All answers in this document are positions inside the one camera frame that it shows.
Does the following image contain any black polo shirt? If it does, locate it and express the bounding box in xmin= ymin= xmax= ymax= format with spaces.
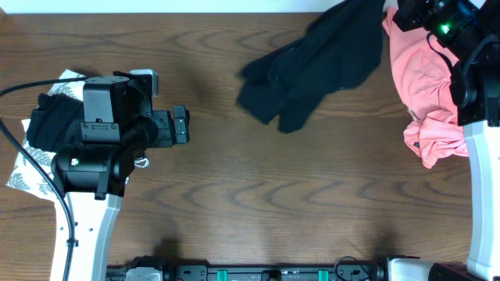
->
xmin=237 ymin=0 xmax=384 ymax=133

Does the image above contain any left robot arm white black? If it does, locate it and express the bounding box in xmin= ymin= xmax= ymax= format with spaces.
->
xmin=50 ymin=69 xmax=189 ymax=280

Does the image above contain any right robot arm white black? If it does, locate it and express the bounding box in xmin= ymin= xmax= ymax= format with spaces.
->
xmin=386 ymin=0 xmax=499 ymax=280

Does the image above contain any salmon pink shirt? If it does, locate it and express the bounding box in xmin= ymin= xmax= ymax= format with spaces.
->
xmin=382 ymin=6 xmax=468 ymax=169

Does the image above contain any folded black garment on bag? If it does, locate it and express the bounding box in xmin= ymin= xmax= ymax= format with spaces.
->
xmin=26 ymin=94 xmax=84 ymax=153

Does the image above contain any white fern print drawstring bag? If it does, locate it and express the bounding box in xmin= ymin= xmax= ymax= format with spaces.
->
xmin=8 ymin=72 xmax=152 ymax=201

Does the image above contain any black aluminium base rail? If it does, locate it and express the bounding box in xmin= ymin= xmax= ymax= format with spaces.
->
xmin=105 ymin=256 xmax=389 ymax=281

